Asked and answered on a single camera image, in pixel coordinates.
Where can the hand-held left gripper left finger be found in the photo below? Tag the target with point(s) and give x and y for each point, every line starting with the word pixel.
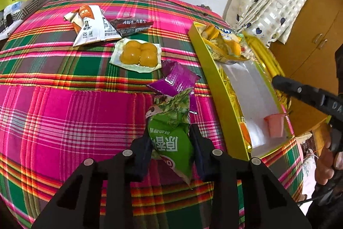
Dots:
pixel 143 162

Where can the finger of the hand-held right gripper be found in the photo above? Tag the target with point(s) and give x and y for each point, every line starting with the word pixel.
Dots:
pixel 294 89

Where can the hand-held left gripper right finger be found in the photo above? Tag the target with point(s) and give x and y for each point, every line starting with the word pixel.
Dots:
pixel 202 159

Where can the green snack bag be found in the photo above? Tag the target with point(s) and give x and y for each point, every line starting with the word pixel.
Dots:
pixel 171 137

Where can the yellow-green cardboard box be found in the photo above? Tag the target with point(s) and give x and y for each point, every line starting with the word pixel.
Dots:
pixel 254 89

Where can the pink jelly cup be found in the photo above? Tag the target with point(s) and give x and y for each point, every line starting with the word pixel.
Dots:
pixel 274 125

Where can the yellow potato chips bag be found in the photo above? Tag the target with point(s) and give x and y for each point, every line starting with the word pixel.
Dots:
pixel 225 46

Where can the yellow egg yolk pastry pack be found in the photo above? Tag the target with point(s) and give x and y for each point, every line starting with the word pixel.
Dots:
pixel 136 54

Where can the dark seeds bag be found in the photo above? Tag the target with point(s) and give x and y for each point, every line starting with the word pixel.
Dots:
pixel 128 25

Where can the white and orange snack packet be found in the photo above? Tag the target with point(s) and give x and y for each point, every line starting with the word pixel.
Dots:
pixel 91 27

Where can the person's right hand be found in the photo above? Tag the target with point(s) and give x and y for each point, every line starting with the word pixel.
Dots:
pixel 325 164

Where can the wooden cabinet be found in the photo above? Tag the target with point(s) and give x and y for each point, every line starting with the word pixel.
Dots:
pixel 308 57

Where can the white floral fabric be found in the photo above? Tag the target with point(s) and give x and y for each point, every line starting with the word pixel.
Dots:
pixel 308 164

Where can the pink green plaid blanket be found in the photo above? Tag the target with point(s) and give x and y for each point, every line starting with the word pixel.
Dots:
pixel 67 111

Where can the floral cloth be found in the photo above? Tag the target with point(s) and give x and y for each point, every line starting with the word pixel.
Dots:
pixel 205 6

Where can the grey patterned box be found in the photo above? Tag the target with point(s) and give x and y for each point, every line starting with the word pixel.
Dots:
pixel 37 2

